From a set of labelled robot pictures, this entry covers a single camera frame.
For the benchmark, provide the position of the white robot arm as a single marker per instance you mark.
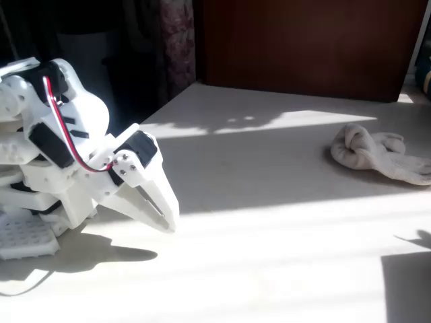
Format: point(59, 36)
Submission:
point(91, 104)

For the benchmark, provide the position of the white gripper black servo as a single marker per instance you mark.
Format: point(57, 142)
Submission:
point(127, 167)

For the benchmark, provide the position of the dark brown wooden cabinet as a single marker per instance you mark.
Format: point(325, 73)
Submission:
point(303, 50)

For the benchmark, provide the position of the white perforated base plate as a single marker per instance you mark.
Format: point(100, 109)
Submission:
point(20, 235)

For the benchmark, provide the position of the white knitted work glove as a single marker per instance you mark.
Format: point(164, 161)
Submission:
point(370, 158)

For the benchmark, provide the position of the dark floral curtain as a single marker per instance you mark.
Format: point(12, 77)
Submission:
point(178, 40)

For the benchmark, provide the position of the white door frame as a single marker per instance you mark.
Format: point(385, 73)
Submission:
point(417, 47)

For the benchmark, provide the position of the dark blue yellow object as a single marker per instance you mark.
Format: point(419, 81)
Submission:
point(424, 74)

